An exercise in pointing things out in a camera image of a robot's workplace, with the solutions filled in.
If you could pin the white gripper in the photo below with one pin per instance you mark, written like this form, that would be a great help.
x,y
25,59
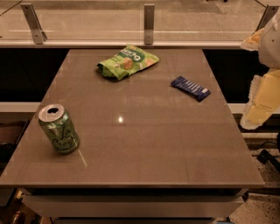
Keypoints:
x,y
271,46

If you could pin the green rice chip bag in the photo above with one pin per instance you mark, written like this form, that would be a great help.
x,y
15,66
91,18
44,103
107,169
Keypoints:
x,y
128,61

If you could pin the green soda can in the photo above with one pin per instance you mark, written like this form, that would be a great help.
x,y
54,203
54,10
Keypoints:
x,y
57,124

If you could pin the blue snack bar wrapper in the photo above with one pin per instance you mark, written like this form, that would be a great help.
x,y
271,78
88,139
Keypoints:
x,y
191,88

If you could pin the glass railing panel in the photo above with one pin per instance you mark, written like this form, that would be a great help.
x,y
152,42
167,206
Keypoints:
x,y
123,20

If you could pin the right metal railing bracket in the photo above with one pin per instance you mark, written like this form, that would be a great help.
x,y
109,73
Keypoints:
x,y
269,13

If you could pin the metal railing bracket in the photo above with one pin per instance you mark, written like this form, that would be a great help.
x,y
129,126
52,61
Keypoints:
x,y
148,30
37,33
269,13

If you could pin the middle metal railing bracket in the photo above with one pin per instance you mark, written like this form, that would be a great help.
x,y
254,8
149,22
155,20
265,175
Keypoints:
x,y
148,30

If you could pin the left metal railing bracket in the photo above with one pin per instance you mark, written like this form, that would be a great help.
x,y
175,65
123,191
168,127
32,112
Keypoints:
x,y
37,33

